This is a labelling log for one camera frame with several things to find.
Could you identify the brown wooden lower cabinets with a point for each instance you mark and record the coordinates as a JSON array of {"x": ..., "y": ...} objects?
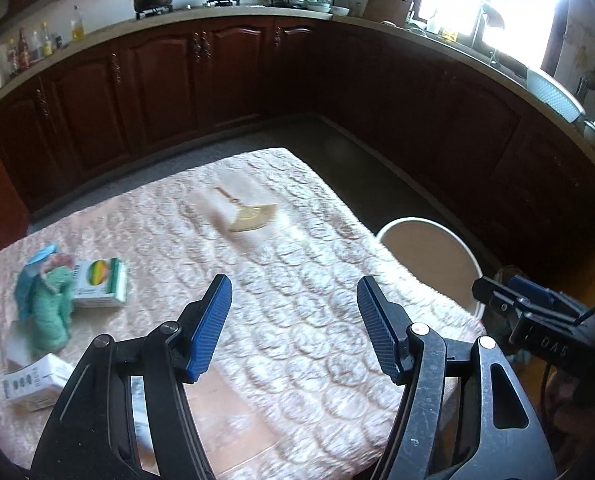
[{"x": 327, "y": 90}]

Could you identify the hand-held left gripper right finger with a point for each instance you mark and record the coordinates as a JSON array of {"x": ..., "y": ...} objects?
[{"x": 377, "y": 330}]

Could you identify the stack of white bowls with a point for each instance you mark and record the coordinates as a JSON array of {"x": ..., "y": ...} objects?
[{"x": 327, "y": 8}]

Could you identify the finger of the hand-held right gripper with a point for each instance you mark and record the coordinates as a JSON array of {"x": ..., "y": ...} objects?
[
  {"x": 542, "y": 297},
  {"x": 497, "y": 297}
]

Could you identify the white plastic basket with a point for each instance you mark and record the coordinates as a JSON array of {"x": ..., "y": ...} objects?
[{"x": 555, "y": 95}]

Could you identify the small box with rainbow circle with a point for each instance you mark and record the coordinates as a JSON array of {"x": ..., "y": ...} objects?
[{"x": 97, "y": 282}]

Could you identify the clear glass bottle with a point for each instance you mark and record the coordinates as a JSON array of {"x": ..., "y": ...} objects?
[{"x": 35, "y": 49}]

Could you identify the green white milk carton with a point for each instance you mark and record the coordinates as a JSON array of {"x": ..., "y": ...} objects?
[{"x": 32, "y": 382}]

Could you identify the red label sauce bottle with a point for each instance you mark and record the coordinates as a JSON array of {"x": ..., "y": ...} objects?
[{"x": 23, "y": 52}]

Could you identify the small dark jar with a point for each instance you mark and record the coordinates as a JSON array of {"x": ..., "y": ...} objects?
[{"x": 57, "y": 42}]

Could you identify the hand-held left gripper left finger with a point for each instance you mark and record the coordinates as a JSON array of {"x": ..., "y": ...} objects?
[{"x": 207, "y": 330}]

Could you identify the small fan-shaped wooden brush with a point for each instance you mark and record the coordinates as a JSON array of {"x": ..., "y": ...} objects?
[{"x": 252, "y": 217}]

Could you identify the dark sauce bottle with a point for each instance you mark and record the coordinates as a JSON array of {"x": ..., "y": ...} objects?
[{"x": 12, "y": 60}]

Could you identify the wooden cutting board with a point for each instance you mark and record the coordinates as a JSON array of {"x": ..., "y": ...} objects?
[{"x": 387, "y": 10}]

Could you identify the gas stove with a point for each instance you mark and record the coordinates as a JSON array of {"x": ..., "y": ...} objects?
[{"x": 187, "y": 10}]

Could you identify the green fluffy towel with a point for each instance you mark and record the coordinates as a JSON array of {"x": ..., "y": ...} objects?
[{"x": 52, "y": 310}]

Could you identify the blue cloth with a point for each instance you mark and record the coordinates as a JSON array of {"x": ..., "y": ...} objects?
[{"x": 29, "y": 280}]

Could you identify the yellow cap bottle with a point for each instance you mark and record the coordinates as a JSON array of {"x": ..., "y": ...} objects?
[{"x": 46, "y": 44}]

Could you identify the stone kitchen countertop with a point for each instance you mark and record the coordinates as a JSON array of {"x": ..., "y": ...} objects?
[{"x": 427, "y": 37}]

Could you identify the yellow oil bottle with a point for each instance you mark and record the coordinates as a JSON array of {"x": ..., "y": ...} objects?
[{"x": 77, "y": 29}]

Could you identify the metal faucet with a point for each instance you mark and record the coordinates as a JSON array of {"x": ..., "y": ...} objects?
[{"x": 492, "y": 25}]

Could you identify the white bucket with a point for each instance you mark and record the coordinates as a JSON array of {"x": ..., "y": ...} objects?
[{"x": 432, "y": 260}]

